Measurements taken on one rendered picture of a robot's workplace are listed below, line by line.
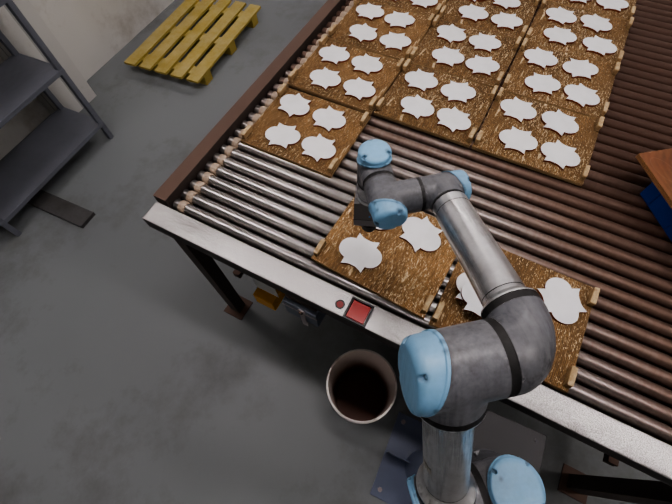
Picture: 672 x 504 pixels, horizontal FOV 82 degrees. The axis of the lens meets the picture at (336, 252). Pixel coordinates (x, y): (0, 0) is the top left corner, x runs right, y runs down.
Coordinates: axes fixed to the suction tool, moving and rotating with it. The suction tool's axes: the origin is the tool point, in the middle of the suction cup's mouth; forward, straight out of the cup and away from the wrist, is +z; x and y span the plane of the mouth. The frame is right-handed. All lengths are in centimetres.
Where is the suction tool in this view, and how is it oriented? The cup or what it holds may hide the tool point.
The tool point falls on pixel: (368, 225)
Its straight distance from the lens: 112.1
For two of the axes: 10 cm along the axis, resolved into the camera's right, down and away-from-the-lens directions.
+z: 0.4, 4.7, 8.8
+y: -9.9, -0.8, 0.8
